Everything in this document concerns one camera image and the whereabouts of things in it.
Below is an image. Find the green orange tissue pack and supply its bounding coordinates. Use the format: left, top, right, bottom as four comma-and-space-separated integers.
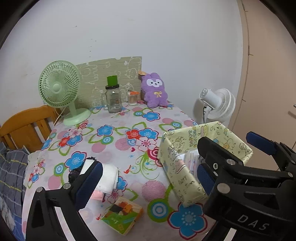
100, 197, 144, 236

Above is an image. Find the yellow cartoon fabric storage box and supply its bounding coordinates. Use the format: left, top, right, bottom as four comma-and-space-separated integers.
158, 121, 253, 208

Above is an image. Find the floral tablecloth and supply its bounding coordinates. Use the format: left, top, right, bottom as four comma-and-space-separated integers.
22, 101, 222, 241

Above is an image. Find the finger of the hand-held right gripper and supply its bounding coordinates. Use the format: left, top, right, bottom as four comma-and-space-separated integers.
197, 136, 245, 186
246, 132, 296, 167

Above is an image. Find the white cloth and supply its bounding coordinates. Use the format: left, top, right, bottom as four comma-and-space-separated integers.
81, 160, 119, 194

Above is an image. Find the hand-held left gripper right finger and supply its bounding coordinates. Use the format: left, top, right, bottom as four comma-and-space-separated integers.
196, 163, 216, 196

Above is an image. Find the glass jar with green lid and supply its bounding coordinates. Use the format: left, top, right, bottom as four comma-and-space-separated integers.
101, 75, 123, 113

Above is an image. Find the grey plaid bedding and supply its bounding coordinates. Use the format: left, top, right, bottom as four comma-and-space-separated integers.
0, 141, 29, 232

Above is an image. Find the small jar with orange lid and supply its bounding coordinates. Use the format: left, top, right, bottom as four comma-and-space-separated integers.
128, 90, 140, 106

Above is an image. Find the green desk fan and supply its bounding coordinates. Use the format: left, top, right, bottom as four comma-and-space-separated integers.
38, 61, 91, 126

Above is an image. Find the black plastic bag roll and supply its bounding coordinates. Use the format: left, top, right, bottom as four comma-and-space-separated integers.
68, 157, 96, 183

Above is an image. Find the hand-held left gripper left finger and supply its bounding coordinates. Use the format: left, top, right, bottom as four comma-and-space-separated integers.
25, 160, 104, 241

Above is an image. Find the purple plush toy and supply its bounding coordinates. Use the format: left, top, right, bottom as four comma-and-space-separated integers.
138, 71, 169, 108

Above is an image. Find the yellow cartoon tissue pack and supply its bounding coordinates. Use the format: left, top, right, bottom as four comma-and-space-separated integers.
183, 149, 205, 173

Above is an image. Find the green patterned board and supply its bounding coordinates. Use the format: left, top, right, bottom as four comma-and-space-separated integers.
75, 56, 142, 109

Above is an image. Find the beige door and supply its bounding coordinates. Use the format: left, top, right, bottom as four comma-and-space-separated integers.
236, 0, 296, 153

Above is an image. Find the white standing fan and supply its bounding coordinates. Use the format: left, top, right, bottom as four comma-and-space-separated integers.
193, 88, 236, 126

